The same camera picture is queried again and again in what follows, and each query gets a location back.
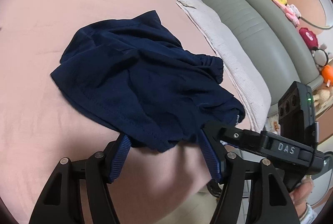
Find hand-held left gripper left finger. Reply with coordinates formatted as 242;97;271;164
29;134;132;224

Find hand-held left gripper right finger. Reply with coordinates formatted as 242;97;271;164
198;130;301;224

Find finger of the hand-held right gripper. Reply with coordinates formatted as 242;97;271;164
204;121;263;145
220;139;263;155

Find navy shorts with silver stripes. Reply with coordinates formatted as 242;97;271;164
50;10;246;154

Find person's right hand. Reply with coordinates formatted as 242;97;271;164
289;177;316;215

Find printed cardboard box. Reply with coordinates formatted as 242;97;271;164
267;112;281;133

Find beige plush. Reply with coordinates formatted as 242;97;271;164
312;87;332;108

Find light checked blanket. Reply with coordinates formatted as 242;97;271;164
177;0;272;133

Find orange plush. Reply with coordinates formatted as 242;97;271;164
321;65;333;86

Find black and white plush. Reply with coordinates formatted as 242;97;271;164
312;43;333;67

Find red bear plush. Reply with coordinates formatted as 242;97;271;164
299;27;319;49

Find grey-green padded headboard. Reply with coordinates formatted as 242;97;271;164
179;0;324;115

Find pink and white cat plush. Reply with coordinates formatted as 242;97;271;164
280;3;302;27

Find bed with pink sheet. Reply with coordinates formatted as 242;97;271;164
0;0;227;224

